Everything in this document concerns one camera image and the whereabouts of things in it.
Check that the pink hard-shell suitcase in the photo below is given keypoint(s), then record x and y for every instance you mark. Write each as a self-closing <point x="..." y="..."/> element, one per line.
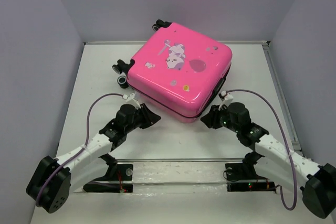
<point x="178" y="69"/>

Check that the aluminium mounting rail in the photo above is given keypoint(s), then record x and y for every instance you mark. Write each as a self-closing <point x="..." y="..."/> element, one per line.
<point x="127" y="160"/>

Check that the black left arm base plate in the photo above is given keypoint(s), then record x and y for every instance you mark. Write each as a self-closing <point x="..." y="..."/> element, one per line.
<point x="118" y="179"/>

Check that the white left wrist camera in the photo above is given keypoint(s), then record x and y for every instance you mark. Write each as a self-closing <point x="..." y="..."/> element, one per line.
<point x="131" y="99"/>

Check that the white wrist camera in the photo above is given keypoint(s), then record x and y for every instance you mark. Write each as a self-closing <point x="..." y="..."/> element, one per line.
<point x="226" y="99"/>
<point x="131" y="99"/>

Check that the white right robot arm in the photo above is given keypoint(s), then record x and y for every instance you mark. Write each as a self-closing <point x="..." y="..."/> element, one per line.
<point x="272" y="160"/>

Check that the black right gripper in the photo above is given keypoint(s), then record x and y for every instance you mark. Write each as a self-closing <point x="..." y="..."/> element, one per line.
<point x="211" y="117"/>

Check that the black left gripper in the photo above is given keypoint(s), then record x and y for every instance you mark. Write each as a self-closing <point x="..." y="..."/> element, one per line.
<point x="149" y="118"/>

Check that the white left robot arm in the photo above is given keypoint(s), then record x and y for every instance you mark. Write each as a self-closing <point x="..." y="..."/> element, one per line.
<point x="55" y="178"/>

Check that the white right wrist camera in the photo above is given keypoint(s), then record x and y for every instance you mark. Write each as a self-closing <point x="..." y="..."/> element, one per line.
<point x="226" y="99"/>

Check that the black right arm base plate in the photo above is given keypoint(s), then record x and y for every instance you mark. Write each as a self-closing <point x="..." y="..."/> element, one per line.
<point x="242" y="177"/>

